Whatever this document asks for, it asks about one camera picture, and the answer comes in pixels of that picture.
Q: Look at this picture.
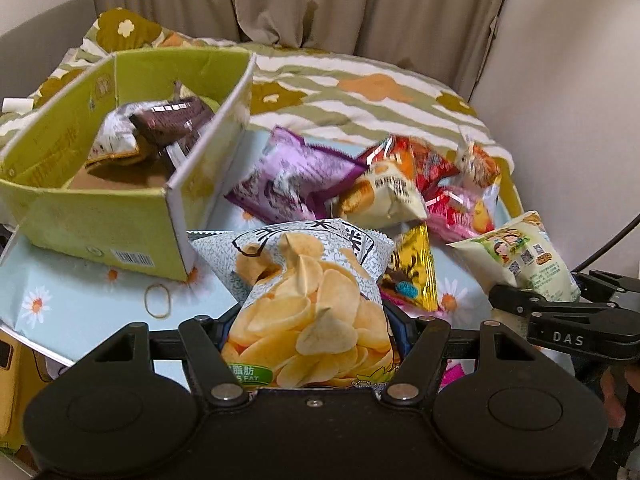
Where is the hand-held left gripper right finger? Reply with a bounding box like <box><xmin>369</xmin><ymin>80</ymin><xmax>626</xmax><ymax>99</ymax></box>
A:
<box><xmin>381</xmin><ymin>310</ymin><xmax>556</xmax><ymax>408</ymax></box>

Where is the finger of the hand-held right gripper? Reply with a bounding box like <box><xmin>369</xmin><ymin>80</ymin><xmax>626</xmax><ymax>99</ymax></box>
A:
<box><xmin>489</xmin><ymin>284</ymin><xmax>557</xmax><ymax>320</ymax></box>
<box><xmin>574</xmin><ymin>270</ymin><xmax>640</xmax><ymax>307</ymax></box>

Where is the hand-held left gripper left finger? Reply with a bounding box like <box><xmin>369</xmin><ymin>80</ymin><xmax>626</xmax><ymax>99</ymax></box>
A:
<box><xmin>75</xmin><ymin>310</ymin><xmax>250</xmax><ymax>409</ymax></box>

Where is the white green snack packet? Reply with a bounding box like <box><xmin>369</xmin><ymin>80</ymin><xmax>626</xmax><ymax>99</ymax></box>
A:
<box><xmin>446</xmin><ymin>211</ymin><xmax>582</xmax><ymax>303</ymax></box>

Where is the pink snack packet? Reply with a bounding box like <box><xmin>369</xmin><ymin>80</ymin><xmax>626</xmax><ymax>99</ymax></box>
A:
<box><xmin>425</xmin><ymin>185</ymin><xmax>498</xmax><ymax>241</ymax></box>

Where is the potato chips bag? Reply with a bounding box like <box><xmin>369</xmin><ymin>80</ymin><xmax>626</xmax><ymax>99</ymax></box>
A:
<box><xmin>192</xmin><ymin>220</ymin><xmax>401</xmax><ymax>391</ymax></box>

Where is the small orange snack packet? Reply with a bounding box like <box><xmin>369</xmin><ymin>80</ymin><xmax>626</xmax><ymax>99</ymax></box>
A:
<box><xmin>455</xmin><ymin>132</ymin><xmax>502</xmax><ymax>191</ymax></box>

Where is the green cardboard box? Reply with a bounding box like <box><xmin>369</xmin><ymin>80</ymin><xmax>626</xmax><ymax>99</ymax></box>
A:
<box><xmin>0</xmin><ymin>47</ymin><xmax>257</xmax><ymax>282</ymax></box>

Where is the cream bread snack packet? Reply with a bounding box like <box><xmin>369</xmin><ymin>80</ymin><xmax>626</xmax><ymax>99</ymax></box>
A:
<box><xmin>332</xmin><ymin>165</ymin><xmax>430</xmax><ymax>226</ymax></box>

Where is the red snack packet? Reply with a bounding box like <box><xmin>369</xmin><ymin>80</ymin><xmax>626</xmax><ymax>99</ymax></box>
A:
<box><xmin>362</xmin><ymin>135</ymin><xmax>461</xmax><ymax>193</ymax></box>

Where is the purple snack packet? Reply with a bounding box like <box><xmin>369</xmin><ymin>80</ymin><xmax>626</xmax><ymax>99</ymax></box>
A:
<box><xmin>225</xmin><ymin>127</ymin><xmax>368</xmax><ymax>223</ymax></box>

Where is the person's right hand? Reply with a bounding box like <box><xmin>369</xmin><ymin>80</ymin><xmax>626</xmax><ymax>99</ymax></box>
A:
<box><xmin>599</xmin><ymin>364</ymin><xmax>640</xmax><ymax>431</ymax></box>

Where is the rubber band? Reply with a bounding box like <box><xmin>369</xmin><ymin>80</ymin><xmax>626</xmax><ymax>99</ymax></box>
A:
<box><xmin>144</xmin><ymin>282</ymin><xmax>173</xmax><ymax>318</ymax></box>

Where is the gold snack packet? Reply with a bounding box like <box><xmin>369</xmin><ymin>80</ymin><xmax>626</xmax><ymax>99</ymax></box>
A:
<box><xmin>379</xmin><ymin>222</ymin><xmax>440</xmax><ymax>313</ymax></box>

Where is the daisy print tablecloth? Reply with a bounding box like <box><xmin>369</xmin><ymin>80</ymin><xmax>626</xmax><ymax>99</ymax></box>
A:
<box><xmin>0</xmin><ymin>125</ymin><xmax>526</xmax><ymax>363</ymax></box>

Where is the yellow object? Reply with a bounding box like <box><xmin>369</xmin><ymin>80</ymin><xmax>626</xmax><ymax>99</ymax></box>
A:
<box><xmin>0</xmin><ymin>340</ymin><xmax>56</xmax><ymax>451</ymax></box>

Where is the white brown snack packet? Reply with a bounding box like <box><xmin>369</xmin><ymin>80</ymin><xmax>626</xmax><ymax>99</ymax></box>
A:
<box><xmin>87</xmin><ymin>102</ymin><xmax>156</xmax><ymax>166</ymax></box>

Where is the striped floral blanket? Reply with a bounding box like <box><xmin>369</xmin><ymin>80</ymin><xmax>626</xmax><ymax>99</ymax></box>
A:
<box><xmin>0</xmin><ymin>7</ymin><xmax>516</xmax><ymax>196</ymax></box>

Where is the beige curtain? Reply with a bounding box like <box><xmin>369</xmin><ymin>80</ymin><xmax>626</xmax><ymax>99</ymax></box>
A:
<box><xmin>80</xmin><ymin>0</ymin><xmax>516</xmax><ymax>58</ymax></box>

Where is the black cable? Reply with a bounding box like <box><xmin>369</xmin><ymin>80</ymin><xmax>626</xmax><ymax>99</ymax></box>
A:
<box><xmin>575</xmin><ymin>205</ymin><xmax>640</xmax><ymax>273</ymax></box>

